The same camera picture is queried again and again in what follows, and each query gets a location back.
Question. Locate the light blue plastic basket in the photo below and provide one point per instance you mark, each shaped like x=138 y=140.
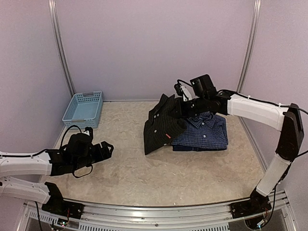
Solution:
x=84 y=110

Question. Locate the aluminium corner post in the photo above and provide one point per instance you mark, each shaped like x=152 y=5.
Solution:
x=59 y=44
x=250 y=44

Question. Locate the left aluminium corner post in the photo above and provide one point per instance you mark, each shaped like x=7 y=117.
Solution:
x=59 y=44

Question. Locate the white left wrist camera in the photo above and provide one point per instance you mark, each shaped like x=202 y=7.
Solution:
x=88 y=131

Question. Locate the blue checked shirt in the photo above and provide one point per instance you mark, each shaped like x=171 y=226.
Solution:
x=204 y=130

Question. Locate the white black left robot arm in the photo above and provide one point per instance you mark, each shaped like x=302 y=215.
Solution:
x=48 y=162

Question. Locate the black pinstriped long sleeve shirt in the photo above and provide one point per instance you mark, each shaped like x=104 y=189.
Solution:
x=161 y=128

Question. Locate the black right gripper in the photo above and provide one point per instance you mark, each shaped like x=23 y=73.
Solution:
x=183 y=112

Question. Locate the aluminium front rail frame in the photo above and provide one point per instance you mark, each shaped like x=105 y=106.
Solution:
x=103 y=217

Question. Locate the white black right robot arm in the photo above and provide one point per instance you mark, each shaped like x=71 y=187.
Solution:
x=282 y=120

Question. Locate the right aluminium corner post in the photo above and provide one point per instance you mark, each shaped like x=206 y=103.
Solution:
x=250 y=44

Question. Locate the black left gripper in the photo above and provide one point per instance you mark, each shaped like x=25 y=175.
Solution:
x=107 y=154

